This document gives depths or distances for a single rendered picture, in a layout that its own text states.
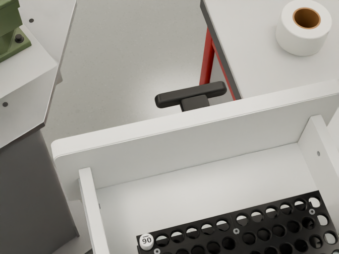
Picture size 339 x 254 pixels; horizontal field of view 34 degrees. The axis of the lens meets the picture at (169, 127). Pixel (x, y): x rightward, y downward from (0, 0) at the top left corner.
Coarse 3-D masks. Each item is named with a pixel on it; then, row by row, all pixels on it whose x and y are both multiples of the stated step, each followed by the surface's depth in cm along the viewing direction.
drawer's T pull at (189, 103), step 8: (184, 88) 55; (192, 88) 55; (200, 88) 55; (208, 88) 55; (216, 88) 55; (224, 88) 55; (160, 96) 55; (168, 96) 55; (176, 96) 55; (184, 96) 55; (192, 96) 55; (200, 96) 55; (208, 96) 56; (216, 96) 56; (160, 104) 55; (168, 104) 55; (176, 104) 55; (184, 104) 54; (192, 104) 54; (200, 104) 54; (208, 104) 55
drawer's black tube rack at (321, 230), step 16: (288, 208) 54; (304, 208) 54; (224, 224) 53; (240, 224) 53; (272, 224) 50; (288, 224) 53; (304, 224) 52; (160, 240) 52; (176, 240) 52; (208, 240) 49; (224, 240) 52; (240, 240) 49; (256, 240) 49; (272, 240) 49; (288, 240) 49; (304, 240) 49; (320, 240) 50; (336, 240) 49
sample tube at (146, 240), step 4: (144, 236) 48; (148, 236) 48; (140, 240) 47; (144, 240) 47; (148, 240) 47; (152, 240) 47; (140, 244) 48; (144, 244) 47; (148, 244) 47; (152, 244) 48; (144, 248) 48; (148, 248) 48
